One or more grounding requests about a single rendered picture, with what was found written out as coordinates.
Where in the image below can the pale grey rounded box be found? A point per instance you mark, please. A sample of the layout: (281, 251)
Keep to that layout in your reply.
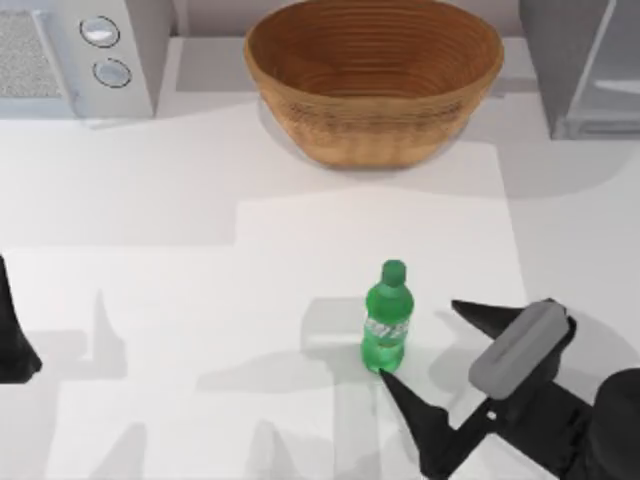
(517, 350)

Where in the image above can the green bottle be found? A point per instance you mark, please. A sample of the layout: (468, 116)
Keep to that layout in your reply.
(387, 330)

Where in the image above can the brown woven basket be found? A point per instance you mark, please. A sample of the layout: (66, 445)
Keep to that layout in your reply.
(372, 125)

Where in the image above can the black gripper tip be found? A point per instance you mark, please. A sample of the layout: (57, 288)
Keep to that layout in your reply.
(12, 350)

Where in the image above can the pale microwave oven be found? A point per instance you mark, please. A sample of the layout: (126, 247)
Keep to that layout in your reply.
(150, 55)

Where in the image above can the small round microwave knob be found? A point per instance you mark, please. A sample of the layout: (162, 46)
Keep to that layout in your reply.
(112, 73)

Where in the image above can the large round microwave knob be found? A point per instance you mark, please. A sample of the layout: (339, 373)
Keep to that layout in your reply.
(99, 30)

